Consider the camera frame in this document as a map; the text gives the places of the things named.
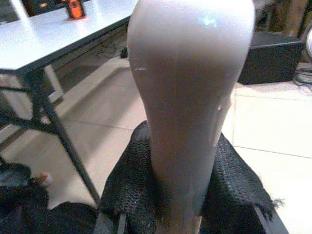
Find round metal fan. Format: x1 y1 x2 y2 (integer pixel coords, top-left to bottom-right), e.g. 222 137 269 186
304 28 312 59

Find black floor cable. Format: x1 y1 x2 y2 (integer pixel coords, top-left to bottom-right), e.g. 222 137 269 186
293 68 312 86

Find white folding table black legs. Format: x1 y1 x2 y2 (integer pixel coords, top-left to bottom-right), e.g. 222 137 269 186
0 0 140 211

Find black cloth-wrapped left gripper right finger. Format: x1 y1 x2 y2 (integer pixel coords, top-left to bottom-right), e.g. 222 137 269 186
200 135 289 234

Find black cloth bundle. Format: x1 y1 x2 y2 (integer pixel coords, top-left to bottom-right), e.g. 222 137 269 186
0 162 98 234

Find orange and black tool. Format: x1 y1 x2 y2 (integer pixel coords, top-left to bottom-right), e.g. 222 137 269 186
63 0 87 21

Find black box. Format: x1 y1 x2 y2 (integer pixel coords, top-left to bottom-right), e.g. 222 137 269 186
237 31 306 86

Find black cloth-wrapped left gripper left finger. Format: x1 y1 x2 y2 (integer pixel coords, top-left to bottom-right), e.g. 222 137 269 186
94 120 169 234

